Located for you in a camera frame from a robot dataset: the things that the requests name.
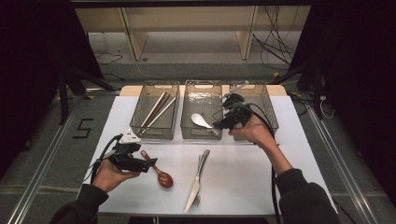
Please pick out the white table cover sheet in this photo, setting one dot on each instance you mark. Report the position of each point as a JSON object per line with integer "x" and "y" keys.
{"x": 249, "y": 186}

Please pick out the black metal stand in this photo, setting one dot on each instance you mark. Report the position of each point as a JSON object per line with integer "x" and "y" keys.
{"x": 316, "y": 93}

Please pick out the brown wooden chopstick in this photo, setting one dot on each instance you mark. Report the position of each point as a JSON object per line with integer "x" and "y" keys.
{"x": 157, "y": 109}

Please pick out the transparent grey plastic bin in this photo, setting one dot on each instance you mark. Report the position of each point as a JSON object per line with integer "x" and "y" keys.
{"x": 165, "y": 130}
{"x": 264, "y": 105}
{"x": 202, "y": 99}

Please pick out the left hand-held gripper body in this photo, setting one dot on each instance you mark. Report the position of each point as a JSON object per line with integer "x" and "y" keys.
{"x": 124, "y": 161}

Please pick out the black curtain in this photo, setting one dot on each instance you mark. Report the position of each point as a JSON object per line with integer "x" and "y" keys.
{"x": 361, "y": 77}
{"x": 31, "y": 62}

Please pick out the white chopstick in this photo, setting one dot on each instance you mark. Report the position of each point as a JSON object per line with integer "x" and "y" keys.
{"x": 159, "y": 114}
{"x": 153, "y": 109}

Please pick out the person's right hand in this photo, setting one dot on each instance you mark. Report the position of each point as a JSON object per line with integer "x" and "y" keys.
{"x": 257, "y": 132}

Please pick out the silver table knife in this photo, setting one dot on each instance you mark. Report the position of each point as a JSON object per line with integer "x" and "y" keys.
{"x": 196, "y": 183}

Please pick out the white ceramic spoon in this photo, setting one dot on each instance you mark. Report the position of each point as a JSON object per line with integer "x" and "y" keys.
{"x": 197, "y": 119}

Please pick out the red-brown lacquer spoon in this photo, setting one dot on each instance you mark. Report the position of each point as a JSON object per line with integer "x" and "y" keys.
{"x": 165, "y": 180}

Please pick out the beige wooden desk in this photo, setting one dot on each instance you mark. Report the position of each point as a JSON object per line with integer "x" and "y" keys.
{"x": 193, "y": 18}

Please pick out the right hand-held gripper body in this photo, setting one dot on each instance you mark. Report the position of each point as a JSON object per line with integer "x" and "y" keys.
{"x": 238, "y": 112}

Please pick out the person's left hand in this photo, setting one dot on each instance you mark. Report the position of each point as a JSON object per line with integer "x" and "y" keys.
{"x": 107, "y": 177}

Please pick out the metal floor rail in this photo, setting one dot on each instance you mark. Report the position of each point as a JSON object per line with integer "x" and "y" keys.
{"x": 339, "y": 161}
{"x": 46, "y": 161}

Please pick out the black tripod stand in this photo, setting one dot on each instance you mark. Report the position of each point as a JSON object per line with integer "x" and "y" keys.
{"x": 63, "y": 99}

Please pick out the silver fork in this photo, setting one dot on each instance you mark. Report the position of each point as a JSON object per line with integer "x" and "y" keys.
{"x": 196, "y": 202}

